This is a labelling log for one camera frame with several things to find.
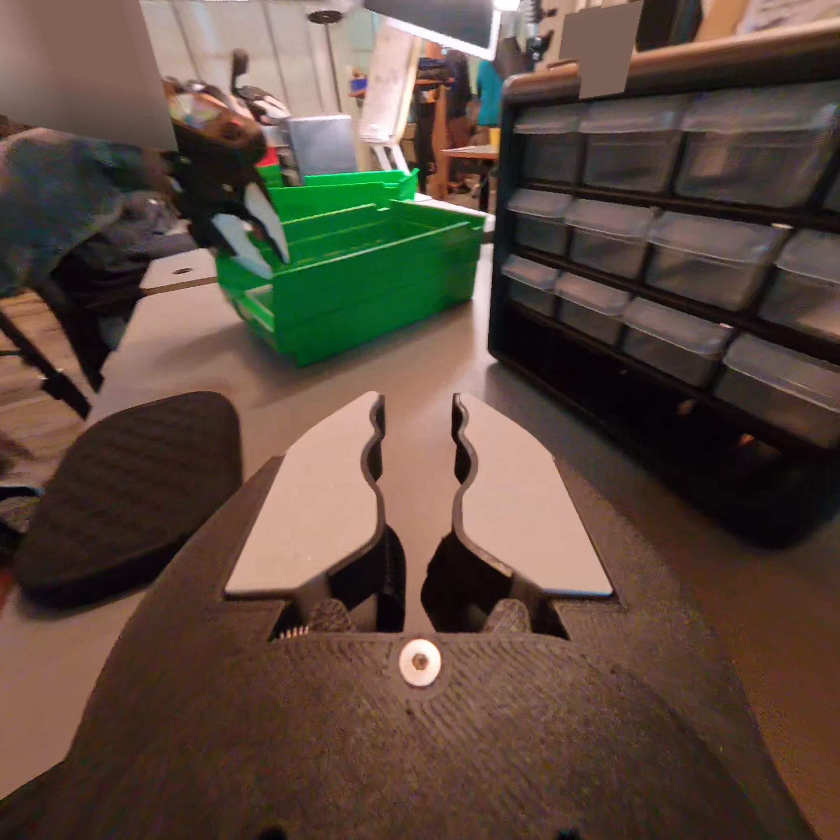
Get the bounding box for black tablet screen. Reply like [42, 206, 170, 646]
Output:
[286, 113, 358, 179]

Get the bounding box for white side table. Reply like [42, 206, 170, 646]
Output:
[139, 248, 221, 298]

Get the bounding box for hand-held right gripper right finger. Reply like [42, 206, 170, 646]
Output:
[420, 392, 614, 636]

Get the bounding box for black floor lamp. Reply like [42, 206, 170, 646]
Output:
[307, 9, 349, 114]

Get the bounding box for wooden desk with black legs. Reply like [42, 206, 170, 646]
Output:
[438, 144, 500, 198]

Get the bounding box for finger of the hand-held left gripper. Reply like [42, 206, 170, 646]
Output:
[211, 214, 274, 280]
[244, 182, 291, 265]

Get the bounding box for person's left forearm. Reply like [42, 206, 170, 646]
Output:
[0, 128, 181, 299]

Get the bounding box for black padded armrest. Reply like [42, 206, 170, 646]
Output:
[14, 392, 244, 608]

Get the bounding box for rows of clear cabinet drawers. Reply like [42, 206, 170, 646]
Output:
[502, 92, 840, 450]

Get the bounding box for black drawer cabinet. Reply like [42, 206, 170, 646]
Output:
[487, 20, 840, 549]

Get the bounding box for green plastic bin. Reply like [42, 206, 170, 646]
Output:
[259, 164, 421, 221]
[217, 200, 488, 368]

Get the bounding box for white instruction sheet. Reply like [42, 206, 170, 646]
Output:
[360, 26, 421, 145]

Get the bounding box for flat light panel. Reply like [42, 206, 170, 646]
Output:
[362, 0, 503, 61]

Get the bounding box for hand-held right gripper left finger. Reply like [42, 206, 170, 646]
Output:
[224, 392, 408, 634]

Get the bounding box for person's left hand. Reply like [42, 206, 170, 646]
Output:
[200, 108, 266, 151]

